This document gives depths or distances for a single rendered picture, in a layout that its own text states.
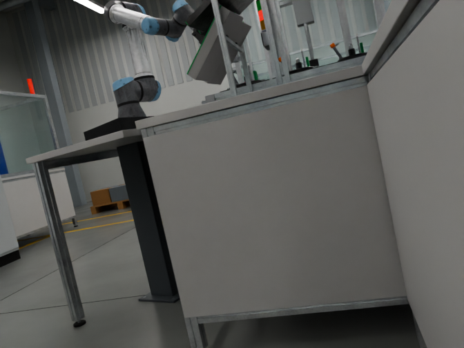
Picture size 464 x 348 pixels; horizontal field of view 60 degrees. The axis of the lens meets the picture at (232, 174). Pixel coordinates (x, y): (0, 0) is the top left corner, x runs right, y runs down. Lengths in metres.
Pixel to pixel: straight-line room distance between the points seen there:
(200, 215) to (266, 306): 0.36
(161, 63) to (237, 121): 9.69
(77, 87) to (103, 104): 0.90
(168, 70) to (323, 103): 9.67
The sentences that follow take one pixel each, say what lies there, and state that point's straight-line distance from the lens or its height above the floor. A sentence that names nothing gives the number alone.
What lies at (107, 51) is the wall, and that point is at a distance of 11.61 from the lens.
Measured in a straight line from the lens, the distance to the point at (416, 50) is 0.53.
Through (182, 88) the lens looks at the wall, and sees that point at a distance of 10.65.
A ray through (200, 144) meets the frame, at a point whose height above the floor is 0.74.
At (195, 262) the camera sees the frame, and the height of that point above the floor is 0.36.
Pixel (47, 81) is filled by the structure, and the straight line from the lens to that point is 11.28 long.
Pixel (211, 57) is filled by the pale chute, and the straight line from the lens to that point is 1.62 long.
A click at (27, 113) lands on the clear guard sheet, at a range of 6.28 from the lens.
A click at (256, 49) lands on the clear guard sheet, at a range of 3.42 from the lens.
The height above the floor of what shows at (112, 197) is 0.24.
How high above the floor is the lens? 0.72
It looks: 4 degrees down
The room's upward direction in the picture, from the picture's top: 12 degrees counter-clockwise
